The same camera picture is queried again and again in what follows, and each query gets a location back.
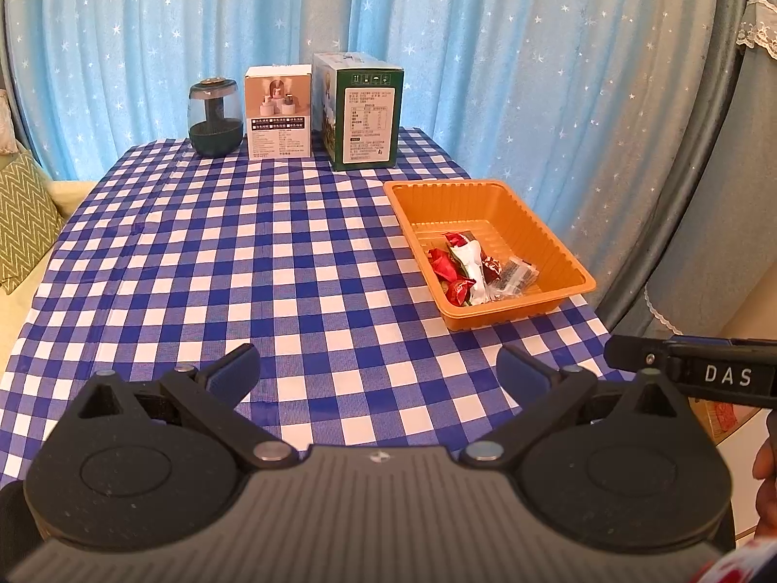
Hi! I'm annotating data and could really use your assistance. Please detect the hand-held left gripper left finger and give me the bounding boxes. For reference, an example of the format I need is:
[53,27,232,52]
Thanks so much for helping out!
[76,343,301,470]

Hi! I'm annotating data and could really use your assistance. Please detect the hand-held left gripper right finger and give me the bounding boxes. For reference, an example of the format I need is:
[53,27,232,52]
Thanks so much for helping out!
[458,345,691,470]

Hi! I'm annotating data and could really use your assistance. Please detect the blue white checkered tablecloth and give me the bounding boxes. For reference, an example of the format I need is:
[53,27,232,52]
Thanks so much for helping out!
[0,127,611,490]

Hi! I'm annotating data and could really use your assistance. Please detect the blue star print curtain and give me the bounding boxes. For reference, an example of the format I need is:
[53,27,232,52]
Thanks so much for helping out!
[3,0,738,310]

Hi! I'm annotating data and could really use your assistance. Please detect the orange plastic tray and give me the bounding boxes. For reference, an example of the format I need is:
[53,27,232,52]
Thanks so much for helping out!
[383,179,597,334]

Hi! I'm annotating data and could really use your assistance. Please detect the grey curtain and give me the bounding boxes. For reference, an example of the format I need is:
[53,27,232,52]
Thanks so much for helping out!
[0,0,40,159]
[591,0,777,341]

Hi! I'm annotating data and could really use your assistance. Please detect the pale green sofa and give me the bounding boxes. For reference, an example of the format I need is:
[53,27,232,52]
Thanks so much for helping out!
[0,179,93,365]

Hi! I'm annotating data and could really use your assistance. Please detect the green printed carton box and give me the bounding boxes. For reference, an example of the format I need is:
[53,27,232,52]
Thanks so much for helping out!
[312,51,404,172]

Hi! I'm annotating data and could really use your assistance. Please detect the green zigzag pillow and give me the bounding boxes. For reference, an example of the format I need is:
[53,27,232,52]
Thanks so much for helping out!
[0,152,63,296]

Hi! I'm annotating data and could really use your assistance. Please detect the green white snack packet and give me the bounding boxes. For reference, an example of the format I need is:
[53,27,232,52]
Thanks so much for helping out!
[449,241,493,306]

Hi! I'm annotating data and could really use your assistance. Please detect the person's red white clothing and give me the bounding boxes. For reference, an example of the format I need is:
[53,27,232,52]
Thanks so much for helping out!
[698,543,777,583]

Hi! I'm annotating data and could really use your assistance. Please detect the white product box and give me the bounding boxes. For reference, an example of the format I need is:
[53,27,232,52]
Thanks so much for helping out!
[244,65,314,161]

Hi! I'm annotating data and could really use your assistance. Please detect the dark glass humidifier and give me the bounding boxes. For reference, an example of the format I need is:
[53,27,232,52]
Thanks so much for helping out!
[187,78,246,159]

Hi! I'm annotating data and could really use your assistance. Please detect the person's right hand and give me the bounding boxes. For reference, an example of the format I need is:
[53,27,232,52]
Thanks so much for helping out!
[751,434,777,482]

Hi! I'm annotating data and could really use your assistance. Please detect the white embroidered pillow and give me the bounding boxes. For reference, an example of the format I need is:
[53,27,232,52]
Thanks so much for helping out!
[0,90,17,156]

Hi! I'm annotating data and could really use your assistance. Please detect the red printed package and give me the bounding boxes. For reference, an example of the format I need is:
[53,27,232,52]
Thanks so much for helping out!
[706,403,740,433]

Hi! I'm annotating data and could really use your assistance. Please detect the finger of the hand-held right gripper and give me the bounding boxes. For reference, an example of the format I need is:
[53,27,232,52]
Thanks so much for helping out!
[605,332,670,378]

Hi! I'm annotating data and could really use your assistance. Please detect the clear packet dark snacks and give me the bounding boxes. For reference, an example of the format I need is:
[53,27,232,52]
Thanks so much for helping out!
[494,258,541,302]

